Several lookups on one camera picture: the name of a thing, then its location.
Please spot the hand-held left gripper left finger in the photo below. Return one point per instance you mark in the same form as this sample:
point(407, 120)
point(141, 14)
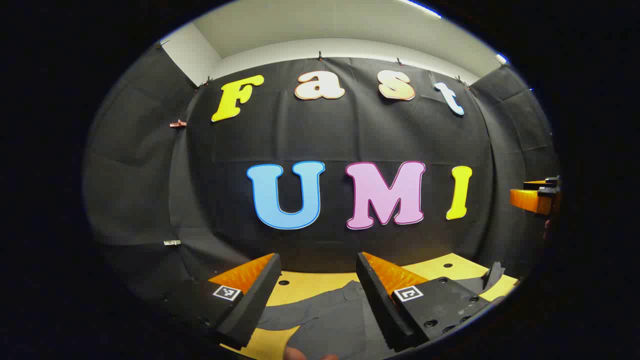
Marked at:
point(260, 295)

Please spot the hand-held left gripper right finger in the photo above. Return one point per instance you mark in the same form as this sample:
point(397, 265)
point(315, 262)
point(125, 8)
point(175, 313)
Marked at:
point(375, 300)

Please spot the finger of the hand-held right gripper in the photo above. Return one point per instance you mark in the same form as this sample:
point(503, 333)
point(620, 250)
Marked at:
point(527, 199)

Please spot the grey shirt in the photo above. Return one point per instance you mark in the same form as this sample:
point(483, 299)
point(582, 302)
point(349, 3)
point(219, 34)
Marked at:
point(330, 320)

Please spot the white backdrop clip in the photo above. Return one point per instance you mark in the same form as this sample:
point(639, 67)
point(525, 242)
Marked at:
point(171, 242)

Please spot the black backdrop cloth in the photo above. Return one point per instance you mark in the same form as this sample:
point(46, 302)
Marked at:
point(330, 135)

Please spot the copper backdrop clip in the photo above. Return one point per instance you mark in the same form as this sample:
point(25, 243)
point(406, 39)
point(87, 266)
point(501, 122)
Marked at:
point(177, 123)

